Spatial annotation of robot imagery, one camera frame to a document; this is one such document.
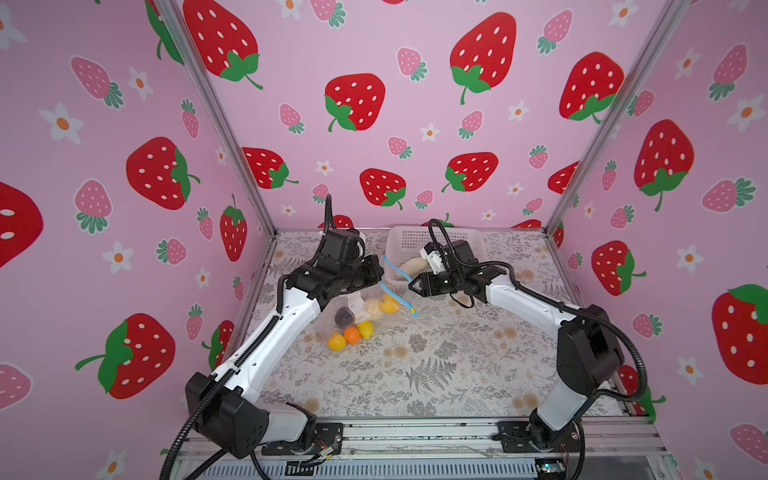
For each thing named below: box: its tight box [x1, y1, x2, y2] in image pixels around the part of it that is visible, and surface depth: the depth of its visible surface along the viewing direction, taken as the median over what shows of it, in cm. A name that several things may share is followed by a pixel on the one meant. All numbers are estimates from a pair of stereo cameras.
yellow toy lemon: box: [327, 332, 347, 352], surface depth 88 cm
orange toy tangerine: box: [343, 326, 363, 345], surface depth 89 cm
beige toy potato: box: [364, 298, 383, 320], surface depth 89 cm
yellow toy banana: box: [356, 321, 374, 340], surface depth 89 cm
